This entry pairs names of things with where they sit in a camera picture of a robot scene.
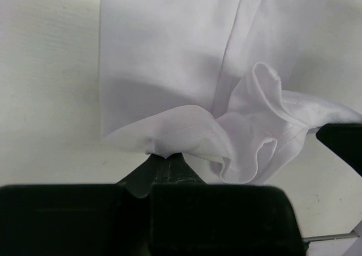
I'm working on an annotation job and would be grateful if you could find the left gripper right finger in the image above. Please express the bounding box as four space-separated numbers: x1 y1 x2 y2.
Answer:
148 154 305 255

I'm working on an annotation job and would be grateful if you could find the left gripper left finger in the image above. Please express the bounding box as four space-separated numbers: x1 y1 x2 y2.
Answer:
1 155 165 255

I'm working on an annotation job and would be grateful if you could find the white t shirt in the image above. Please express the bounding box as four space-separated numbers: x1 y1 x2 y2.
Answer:
99 0 361 184

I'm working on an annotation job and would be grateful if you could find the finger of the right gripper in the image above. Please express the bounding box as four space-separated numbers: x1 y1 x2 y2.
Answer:
316 123 362 176

